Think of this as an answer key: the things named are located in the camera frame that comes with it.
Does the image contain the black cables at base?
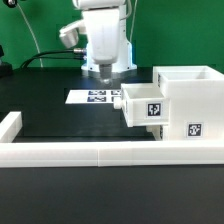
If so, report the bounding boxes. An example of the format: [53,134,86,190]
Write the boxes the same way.
[19,47,88,69]

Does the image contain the thin white cable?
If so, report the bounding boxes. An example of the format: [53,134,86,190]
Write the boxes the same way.
[14,0,44,69]

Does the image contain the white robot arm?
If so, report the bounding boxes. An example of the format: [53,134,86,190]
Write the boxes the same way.
[59,0,137,84]

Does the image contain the white front drawer tray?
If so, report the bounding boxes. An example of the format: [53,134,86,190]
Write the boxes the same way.
[146,125,169,141]

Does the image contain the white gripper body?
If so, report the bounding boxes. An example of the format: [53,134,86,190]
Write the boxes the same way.
[59,7,120,65]

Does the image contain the fiducial marker sheet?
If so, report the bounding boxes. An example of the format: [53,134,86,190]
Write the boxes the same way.
[65,89,121,104]

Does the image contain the white drawer tray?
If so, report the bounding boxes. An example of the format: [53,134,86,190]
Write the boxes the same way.
[146,125,169,141]
[113,83,169,127]

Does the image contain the white U-shaped border fence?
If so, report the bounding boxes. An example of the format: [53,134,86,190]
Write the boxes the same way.
[0,112,224,168]

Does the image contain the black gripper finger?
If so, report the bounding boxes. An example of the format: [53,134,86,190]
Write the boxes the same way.
[99,64,112,84]

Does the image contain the black device at left edge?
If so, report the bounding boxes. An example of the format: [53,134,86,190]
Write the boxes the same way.
[0,45,13,78]

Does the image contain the white drawer cabinet box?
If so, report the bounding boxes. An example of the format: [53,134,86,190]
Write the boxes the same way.
[153,66,224,141]

